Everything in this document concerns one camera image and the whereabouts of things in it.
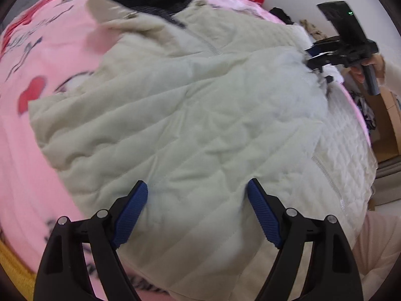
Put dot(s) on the pink printed blanket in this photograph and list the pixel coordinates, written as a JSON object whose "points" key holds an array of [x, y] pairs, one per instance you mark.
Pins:
{"points": [[47, 69]]}

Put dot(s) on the person's pink clothing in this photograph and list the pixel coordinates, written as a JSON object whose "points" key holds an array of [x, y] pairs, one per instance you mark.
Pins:
{"points": [[379, 250]]}

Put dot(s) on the yellow cloth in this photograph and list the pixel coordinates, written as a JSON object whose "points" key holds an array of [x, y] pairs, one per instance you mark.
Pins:
{"points": [[14, 266]]}

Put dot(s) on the cardboard box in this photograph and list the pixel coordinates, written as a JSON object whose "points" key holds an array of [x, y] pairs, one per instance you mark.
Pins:
{"points": [[383, 125]]}

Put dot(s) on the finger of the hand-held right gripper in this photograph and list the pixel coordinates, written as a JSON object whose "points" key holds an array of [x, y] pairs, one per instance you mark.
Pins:
{"points": [[318, 62], [318, 51]]}

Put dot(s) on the person's right hand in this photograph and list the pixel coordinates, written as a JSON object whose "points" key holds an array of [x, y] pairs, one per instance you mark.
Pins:
{"points": [[379, 69]]}

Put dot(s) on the cream quilted jacket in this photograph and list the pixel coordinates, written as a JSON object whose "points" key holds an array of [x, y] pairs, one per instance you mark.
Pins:
{"points": [[194, 125]]}

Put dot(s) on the black cloth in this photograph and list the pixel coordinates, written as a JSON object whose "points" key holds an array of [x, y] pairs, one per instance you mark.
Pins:
{"points": [[282, 15]]}

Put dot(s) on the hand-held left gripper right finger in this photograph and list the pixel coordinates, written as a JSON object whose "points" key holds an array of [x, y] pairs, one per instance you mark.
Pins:
{"points": [[263, 214]]}

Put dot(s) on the person's right forearm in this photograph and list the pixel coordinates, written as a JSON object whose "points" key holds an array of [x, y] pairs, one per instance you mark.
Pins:
{"points": [[393, 76]]}

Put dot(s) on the beige plush cloth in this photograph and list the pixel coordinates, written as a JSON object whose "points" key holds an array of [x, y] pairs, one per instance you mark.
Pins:
{"points": [[311, 28]]}

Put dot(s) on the patterned cloth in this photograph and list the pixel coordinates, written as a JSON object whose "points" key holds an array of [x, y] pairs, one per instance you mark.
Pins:
{"points": [[365, 109]]}

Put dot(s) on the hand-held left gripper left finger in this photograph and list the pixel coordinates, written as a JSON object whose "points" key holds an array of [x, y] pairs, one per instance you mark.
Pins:
{"points": [[131, 213]]}

